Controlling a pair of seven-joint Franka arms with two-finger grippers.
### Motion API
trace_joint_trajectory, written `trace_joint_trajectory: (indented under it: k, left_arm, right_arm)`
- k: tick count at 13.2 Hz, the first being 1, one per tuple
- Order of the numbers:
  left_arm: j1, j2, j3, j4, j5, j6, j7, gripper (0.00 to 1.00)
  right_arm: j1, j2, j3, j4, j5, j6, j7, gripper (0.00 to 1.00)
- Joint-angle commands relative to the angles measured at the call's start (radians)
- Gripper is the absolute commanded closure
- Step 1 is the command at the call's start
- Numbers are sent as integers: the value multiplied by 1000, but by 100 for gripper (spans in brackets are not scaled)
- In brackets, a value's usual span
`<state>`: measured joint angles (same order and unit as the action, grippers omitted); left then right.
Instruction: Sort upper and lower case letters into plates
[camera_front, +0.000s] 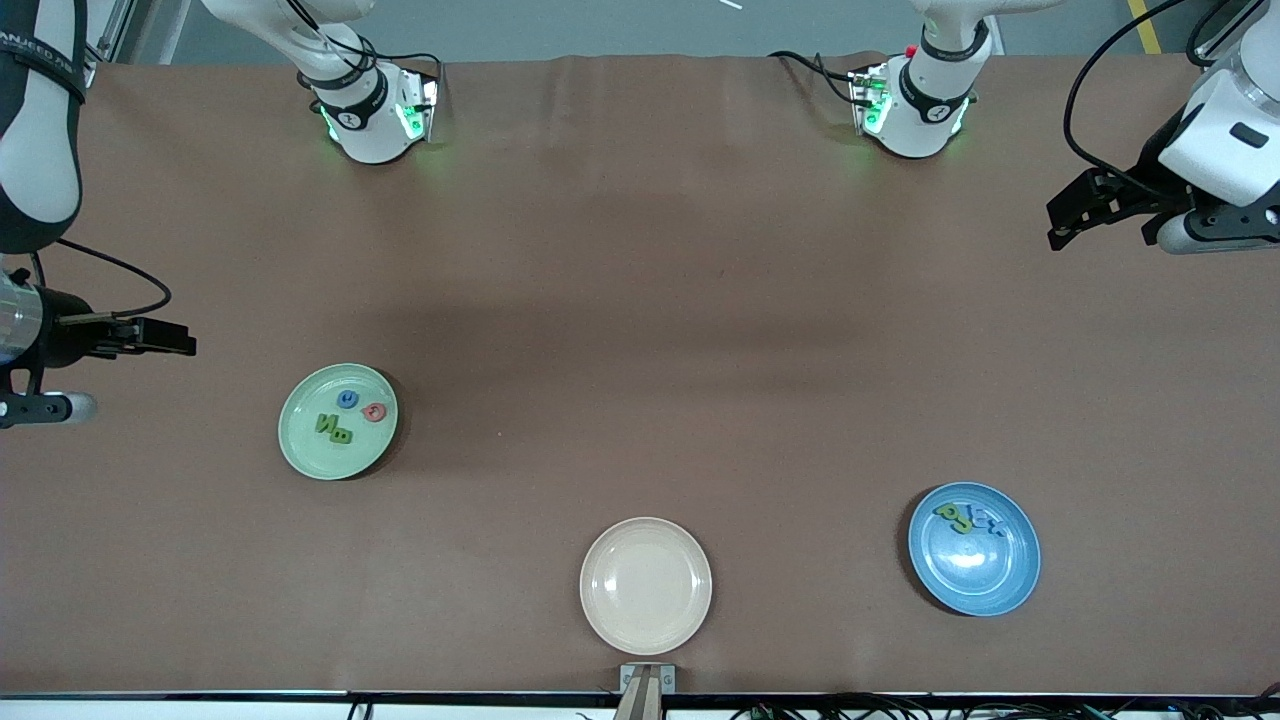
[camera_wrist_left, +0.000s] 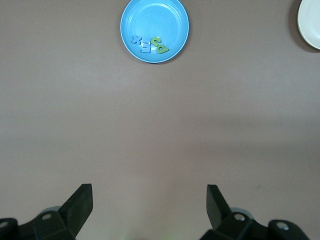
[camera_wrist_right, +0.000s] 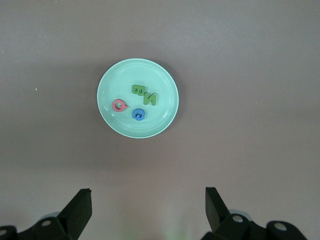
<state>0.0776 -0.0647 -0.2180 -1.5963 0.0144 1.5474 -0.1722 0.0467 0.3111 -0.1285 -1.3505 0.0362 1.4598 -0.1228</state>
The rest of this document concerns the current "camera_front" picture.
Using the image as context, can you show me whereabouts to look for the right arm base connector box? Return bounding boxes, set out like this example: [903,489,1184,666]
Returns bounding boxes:
[395,65,442,143]

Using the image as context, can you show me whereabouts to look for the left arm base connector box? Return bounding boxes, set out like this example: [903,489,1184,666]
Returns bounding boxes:
[850,62,891,136]

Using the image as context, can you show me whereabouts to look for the yellow floor tape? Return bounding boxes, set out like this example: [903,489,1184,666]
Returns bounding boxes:
[1128,0,1167,54]

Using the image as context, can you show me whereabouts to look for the green plate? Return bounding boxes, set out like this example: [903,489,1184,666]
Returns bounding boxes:
[278,362,399,481]

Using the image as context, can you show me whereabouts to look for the black table edge strip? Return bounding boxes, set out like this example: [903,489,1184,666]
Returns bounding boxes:
[0,689,1280,701]

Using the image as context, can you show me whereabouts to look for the blue plate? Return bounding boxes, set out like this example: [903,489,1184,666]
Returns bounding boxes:
[908,482,1042,617]

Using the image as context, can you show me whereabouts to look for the brown table cover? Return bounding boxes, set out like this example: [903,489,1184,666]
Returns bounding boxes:
[0,52,1280,696]

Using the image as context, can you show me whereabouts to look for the beige plate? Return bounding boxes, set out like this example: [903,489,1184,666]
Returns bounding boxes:
[580,516,713,656]

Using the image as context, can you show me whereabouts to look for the aluminium frame profile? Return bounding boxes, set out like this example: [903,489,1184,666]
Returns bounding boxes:
[84,0,136,71]

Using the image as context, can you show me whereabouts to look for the black left arm base cable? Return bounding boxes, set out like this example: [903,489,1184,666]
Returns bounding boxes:
[768,50,861,106]

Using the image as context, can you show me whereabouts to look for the black arm base cable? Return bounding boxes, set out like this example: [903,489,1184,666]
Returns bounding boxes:
[295,0,446,101]
[768,50,861,106]

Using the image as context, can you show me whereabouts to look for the black right arm base cable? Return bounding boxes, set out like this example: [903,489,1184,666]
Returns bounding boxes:
[295,0,446,101]

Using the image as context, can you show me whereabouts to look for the tangled black cables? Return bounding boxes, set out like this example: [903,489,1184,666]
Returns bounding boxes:
[730,690,1280,720]

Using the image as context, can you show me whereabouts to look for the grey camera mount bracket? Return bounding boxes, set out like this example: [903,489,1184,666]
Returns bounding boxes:
[619,664,677,720]

